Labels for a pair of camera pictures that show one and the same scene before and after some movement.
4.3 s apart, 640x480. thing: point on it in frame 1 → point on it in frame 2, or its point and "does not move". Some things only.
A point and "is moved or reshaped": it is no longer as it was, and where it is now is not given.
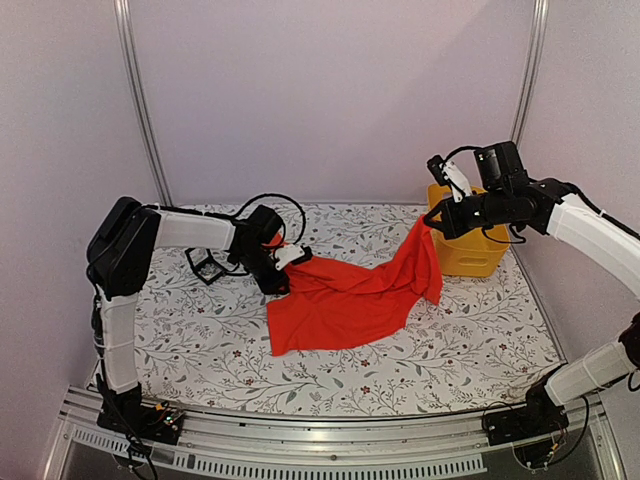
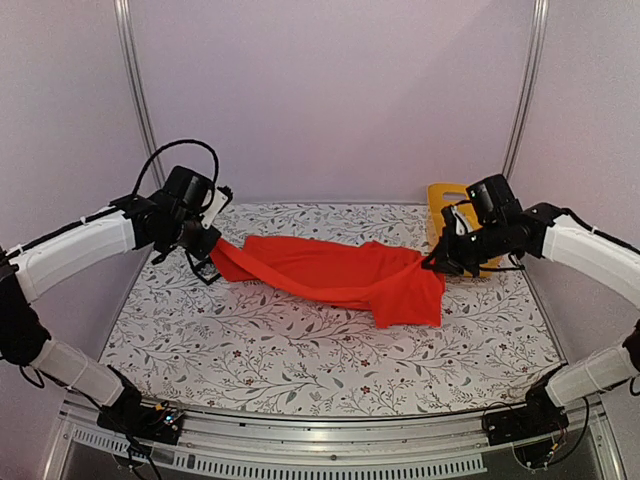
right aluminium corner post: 533,71 does not move
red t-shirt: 334,302 is moved or reshaped
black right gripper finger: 442,208 → 433,259
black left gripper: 279,281 → 203,248
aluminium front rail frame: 455,446 does not move
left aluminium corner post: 126,40 does not move
